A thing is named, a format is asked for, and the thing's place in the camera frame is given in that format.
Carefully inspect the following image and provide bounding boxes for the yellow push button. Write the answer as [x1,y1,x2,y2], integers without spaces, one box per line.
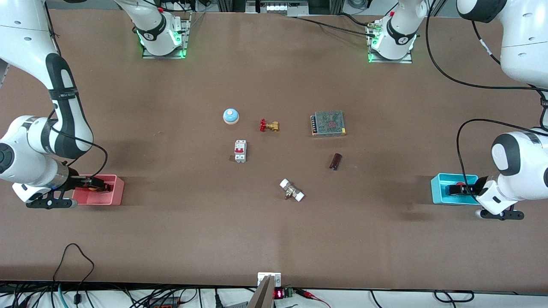
[83,180,112,193]

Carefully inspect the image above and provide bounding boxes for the cyan plastic bin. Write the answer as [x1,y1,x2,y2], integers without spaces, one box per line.
[430,173,480,206]

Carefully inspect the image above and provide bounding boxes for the pink plastic bin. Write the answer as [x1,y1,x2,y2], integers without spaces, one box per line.
[71,174,125,206]

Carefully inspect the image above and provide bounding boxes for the metal mesh power supply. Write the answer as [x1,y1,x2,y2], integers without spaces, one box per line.
[311,111,346,137]

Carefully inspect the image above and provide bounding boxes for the metal fitting white ends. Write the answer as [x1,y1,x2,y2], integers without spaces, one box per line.
[279,178,305,203]

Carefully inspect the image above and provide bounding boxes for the red clip lead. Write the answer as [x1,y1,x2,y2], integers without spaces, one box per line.
[295,289,332,308]

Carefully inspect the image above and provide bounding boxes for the white power strip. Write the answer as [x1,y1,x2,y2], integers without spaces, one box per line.
[257,0,309,13]

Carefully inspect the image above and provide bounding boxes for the black cable with ferrite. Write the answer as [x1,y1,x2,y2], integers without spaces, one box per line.
[53,243,95,306]

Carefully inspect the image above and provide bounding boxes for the black looped cable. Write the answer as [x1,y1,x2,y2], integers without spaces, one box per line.
[434,290,474,303]

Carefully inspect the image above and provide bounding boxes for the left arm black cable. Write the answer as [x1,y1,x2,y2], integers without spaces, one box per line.
[426,0,548,202]

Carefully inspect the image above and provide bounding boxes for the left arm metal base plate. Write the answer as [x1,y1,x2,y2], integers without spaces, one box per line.
[368,21,413,64]

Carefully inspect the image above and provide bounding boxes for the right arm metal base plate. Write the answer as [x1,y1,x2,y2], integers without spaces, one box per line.
[142,13,190,59]

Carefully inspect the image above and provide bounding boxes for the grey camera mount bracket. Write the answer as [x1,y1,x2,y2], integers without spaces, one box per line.
[247,272,282,308]

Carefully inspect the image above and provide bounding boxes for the long black table cable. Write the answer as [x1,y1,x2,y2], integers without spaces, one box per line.
[295,13,378,37]

